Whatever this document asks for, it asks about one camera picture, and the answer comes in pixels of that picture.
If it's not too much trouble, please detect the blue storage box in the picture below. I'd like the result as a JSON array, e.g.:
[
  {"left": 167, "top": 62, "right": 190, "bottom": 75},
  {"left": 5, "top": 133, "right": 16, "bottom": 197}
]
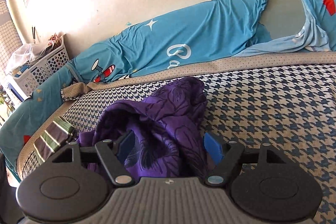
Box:
[{"left": 7, "top": 82, "right": 29, "bottom": 102}]

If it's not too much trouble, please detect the dark teal triangle print bumper cover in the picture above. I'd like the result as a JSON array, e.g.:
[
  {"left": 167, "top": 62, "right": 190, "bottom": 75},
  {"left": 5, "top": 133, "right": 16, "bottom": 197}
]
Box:
[{"left": 0, "top": 67, "right": 76, "bottom": 180}]

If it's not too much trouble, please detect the grey foam bed bumper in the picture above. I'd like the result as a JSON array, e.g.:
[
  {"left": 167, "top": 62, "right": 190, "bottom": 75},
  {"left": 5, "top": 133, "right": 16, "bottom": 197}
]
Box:
[{"left": 259, "top": 0, "right": 311, "bottom": 42}]

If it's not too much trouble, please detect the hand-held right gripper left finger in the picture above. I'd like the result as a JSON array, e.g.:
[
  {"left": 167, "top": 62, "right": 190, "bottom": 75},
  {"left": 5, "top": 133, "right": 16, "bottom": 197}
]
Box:
[{"left": 51, "top": 131, "right": 137, "bottom": 186}]

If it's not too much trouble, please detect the clear plastic bag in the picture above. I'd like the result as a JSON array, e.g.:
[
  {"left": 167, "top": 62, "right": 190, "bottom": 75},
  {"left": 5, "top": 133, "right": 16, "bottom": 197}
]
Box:
[{"left": 5, "top": 43, "right": 40, "bottom": 72}]

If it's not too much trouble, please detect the white perforated laundry basket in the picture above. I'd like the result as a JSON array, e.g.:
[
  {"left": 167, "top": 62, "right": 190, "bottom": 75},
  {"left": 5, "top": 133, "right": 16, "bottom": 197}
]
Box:
[{"left": 7, "top": 35, "right": 70, "bottom": 97}]

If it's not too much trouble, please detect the teal airplane print bumper cover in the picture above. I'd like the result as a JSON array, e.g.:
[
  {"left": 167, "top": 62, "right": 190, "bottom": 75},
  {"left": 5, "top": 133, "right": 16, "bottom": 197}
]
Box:
[{"left": 70, "top": 0, "right": 271, "bottom": 83}]

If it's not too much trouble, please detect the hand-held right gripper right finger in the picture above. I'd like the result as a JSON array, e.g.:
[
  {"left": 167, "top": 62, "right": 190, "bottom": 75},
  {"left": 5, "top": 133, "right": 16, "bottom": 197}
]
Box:
[{"left": 203, "top": 132, "right": 285, "bottom": 186}]

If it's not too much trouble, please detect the green brown striped folded shirt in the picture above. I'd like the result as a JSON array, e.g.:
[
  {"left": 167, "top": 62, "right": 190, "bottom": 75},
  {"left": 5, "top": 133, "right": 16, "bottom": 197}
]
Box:
[{"left": 33, "top": 116, "right": 76, "bottom": 163}]

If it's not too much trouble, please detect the purple floral garment red lining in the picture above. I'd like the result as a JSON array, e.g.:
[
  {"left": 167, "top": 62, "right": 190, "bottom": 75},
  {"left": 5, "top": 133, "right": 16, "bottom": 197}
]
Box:
[{"left": 76, "top": 76, "right": 210, "bottom": 180}]

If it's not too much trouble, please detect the checkered curtain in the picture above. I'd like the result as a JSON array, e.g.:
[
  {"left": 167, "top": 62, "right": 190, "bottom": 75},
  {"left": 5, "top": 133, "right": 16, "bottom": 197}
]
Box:
[{"left": 0, "top": 0, "right": 23, "bottom": 64}]

